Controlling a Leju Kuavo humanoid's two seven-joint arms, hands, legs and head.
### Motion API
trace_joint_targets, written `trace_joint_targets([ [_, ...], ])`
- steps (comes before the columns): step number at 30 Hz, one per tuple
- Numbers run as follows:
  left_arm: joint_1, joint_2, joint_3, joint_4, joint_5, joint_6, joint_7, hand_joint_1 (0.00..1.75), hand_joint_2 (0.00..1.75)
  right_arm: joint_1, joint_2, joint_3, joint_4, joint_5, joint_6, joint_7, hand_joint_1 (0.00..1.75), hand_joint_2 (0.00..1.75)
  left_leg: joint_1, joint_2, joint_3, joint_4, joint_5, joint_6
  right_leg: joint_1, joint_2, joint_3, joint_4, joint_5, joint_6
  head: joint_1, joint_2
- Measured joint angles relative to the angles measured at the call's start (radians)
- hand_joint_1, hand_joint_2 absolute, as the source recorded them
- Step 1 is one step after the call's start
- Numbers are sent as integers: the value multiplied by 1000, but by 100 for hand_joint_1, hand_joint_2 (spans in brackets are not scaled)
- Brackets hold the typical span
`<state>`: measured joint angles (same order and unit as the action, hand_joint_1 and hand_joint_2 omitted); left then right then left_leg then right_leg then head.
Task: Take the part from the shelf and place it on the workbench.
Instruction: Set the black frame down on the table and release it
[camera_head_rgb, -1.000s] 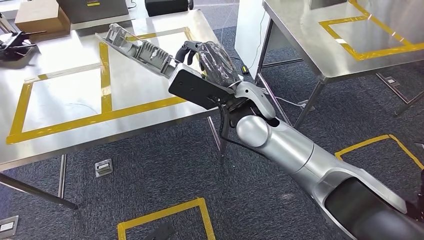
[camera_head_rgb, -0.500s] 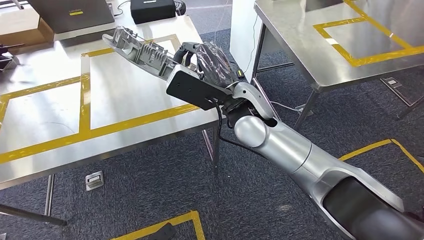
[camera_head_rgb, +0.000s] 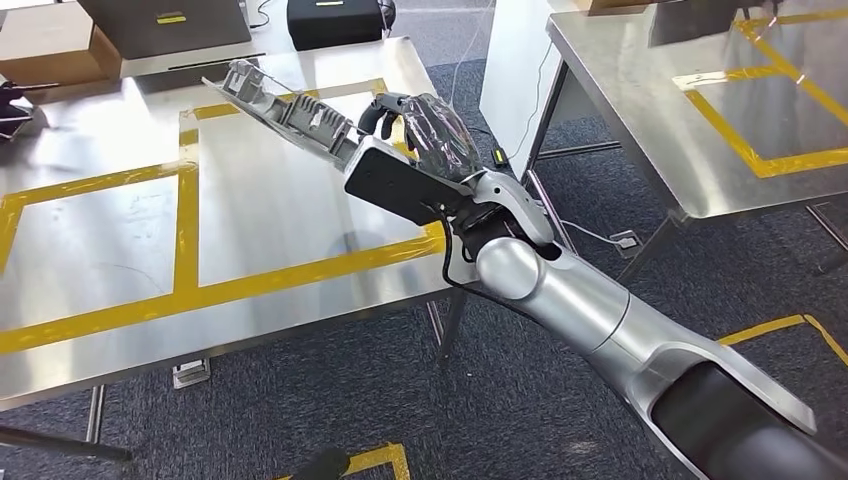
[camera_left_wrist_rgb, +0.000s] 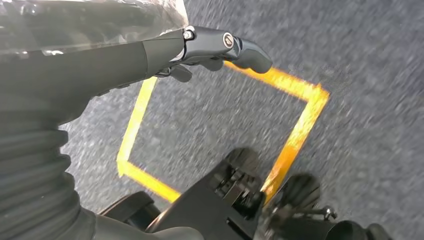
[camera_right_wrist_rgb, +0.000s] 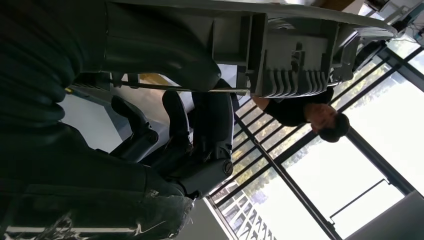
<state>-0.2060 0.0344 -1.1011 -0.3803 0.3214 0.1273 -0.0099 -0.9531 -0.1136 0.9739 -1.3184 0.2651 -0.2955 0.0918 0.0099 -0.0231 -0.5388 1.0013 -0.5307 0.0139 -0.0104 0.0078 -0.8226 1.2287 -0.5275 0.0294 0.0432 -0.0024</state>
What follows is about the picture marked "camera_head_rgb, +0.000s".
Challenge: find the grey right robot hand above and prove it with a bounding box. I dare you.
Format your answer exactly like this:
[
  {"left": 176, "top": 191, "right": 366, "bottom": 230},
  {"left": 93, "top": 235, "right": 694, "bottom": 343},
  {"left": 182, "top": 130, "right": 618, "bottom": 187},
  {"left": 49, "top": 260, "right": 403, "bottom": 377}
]
[{"left": 357, "top": 91, "right": 485, "bottom": 185}]

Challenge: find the silver plastic wheel hubcap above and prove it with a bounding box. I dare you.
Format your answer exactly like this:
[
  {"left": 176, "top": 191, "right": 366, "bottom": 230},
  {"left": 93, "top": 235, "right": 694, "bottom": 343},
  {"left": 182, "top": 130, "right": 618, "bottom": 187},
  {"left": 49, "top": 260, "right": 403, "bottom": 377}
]
[{"left": 201, "top": 58, "right": 362, "bottom": 170}]

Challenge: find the stainless steel workbench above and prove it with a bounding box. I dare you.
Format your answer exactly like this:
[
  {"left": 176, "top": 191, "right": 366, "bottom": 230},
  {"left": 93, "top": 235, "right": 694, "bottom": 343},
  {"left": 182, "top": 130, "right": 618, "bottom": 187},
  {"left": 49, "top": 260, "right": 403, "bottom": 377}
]
[
  {"left": 523, "top": 0, "right": 848, "bottom": 283},
  {"left": 0, "top": 36, "right": 482, "bottom": 446}
]

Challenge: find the yellow tape on workbench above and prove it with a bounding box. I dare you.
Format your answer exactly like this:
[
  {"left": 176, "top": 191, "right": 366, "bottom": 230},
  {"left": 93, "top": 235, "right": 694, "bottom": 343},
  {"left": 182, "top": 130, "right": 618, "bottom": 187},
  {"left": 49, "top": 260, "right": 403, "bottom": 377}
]
[
  {"left": 0, "top": 78, "right": 446, "bottom": 357},
  {"left": 672, "top": 9, "right": 848, "bottom": 180}
]

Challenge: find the white board panel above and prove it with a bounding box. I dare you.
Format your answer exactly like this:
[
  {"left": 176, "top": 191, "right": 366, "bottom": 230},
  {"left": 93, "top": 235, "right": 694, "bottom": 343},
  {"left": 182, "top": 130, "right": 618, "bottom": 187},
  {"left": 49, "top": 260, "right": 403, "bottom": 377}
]
[{"left": 480, "top": 0, "right": 568, "bottom": 181}]

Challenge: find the metal floor socket plate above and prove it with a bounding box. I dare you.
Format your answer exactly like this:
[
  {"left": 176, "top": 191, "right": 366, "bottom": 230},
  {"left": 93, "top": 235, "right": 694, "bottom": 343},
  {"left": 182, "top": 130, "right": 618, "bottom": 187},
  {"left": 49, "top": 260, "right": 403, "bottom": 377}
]
[
  {"left": 609, "top": 229, "right": 645, "bottom": 260},
  {"left": 172, "top": 357, "right": 212, "bottom": 391}
]

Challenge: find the grey hard case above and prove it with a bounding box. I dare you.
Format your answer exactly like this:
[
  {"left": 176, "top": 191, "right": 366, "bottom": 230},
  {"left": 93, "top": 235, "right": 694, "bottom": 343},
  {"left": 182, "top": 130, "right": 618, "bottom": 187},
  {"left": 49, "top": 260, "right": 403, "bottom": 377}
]
[{"left": 76, "top": 0, "right": 253, "bottom": 61}]

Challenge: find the yellow floor tape square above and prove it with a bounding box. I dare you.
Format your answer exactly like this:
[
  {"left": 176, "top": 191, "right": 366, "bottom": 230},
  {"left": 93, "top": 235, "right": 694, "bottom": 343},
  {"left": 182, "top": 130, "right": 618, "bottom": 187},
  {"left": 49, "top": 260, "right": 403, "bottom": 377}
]
[
  {"left": 274, "top": 442, "right": 412, "bottom": 480},
  {"left": 718, "top": 314, "right": 848, "bottom": 369}
]

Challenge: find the black clamp tool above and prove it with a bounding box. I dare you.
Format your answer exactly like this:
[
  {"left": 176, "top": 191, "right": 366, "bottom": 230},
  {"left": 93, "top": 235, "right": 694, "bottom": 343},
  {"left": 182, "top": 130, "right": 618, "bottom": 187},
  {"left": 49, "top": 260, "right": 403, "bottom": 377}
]
[{"left": 0, "top": 79, "right": 61, "bottom": 142}]

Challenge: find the dark grey pole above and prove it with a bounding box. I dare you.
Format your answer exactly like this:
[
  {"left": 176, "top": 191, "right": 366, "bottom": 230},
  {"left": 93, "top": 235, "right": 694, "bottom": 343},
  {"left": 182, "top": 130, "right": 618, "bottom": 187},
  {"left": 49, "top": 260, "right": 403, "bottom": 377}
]
[{"left": 0, "top": 423, "right": 134, "bottom": 465}]

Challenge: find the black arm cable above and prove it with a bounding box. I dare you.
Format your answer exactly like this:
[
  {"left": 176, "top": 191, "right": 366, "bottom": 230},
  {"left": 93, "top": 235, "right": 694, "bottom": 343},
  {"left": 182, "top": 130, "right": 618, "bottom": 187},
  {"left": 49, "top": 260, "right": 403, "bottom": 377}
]
[{"left": 440, "top": 211, "right": 545, "bottom": 326}]

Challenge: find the white power cable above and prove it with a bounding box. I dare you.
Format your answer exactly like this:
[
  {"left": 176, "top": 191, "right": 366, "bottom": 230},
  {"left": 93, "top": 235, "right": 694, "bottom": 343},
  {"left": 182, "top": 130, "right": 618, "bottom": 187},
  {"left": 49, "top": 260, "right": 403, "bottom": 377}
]
[{"left": 529, "top": 198, "right": 624, "bottom": 248}]

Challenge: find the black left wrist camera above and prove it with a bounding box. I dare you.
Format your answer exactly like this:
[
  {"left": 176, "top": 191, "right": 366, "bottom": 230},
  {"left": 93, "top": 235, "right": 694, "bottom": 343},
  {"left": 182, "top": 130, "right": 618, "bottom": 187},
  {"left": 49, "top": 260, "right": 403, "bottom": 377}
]
[{"left": 291, "top": 449, "right": 352, "bottom": 480}]

